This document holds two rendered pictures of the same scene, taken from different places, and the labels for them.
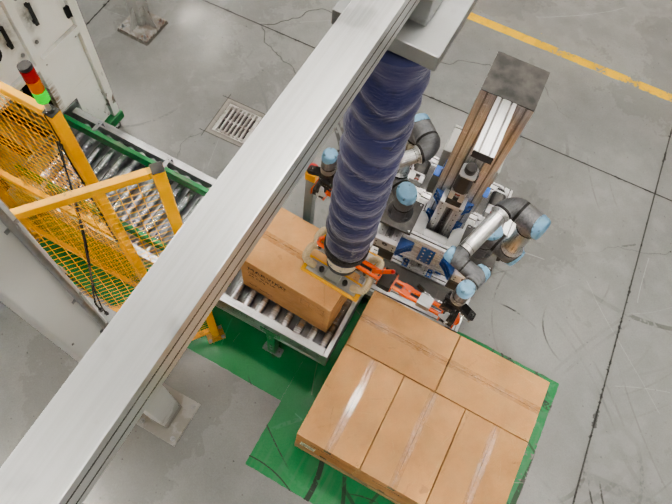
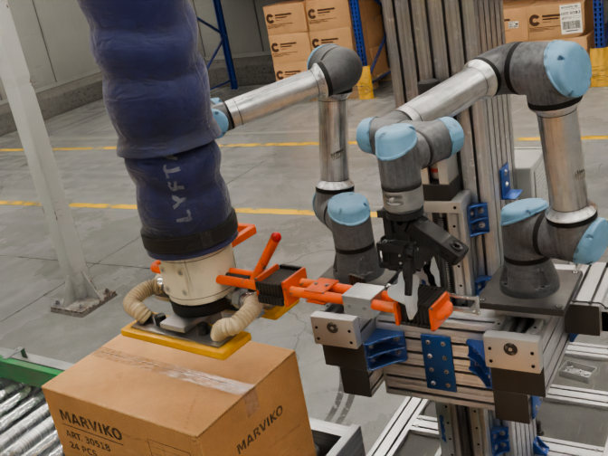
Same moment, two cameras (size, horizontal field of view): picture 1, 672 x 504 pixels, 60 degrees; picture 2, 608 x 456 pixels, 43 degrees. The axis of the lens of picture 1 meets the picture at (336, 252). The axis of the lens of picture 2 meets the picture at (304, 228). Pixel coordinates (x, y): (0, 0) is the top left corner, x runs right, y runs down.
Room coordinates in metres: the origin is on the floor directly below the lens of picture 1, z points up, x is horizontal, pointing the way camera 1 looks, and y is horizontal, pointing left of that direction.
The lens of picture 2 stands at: (-0.28, -0.84, 1.98)
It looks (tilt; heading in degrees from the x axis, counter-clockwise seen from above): 21 degrees down; 19
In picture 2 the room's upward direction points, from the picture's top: 11 degrees counter-clockwise
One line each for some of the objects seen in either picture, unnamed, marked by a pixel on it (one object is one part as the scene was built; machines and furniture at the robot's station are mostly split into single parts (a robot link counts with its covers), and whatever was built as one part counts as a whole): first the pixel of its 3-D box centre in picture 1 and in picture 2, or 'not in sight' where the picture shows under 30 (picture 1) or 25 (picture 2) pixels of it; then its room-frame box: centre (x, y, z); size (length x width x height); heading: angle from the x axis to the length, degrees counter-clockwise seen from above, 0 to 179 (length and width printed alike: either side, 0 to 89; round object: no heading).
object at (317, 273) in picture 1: (333, 276); (182, 328); (1.16, -0.01, 1.17); 0.34 x 0.10 x 0.05; 69
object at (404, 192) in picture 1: (405, 195); (349, 219); (1.71, -0.31, 1.20); 0.13 x 0.12 x 0.14; 31
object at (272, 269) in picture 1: (302, 270); (183, 428); (1.34, 0.17, 0.75); 0.60 x 0.40 x 0.40; 70
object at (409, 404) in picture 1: (420, 412); not in sight; (0.74, -0.71, 0.34); 1.20 x 1.00 x 0.40; 73
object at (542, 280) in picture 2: (482, 243); (527, 268); (1.58, -0.79, 1.09); 0.15 x 0.15 x 0.10
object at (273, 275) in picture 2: (387, 279); (281, 284); (1.16, -0.28, 1.28); 0.10 x 0.08 x 0.06; 159
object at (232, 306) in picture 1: (162, 268); not in sight; (1.27, 1.05, 0.50); 2.31 x 0.05 x 0.19; 73
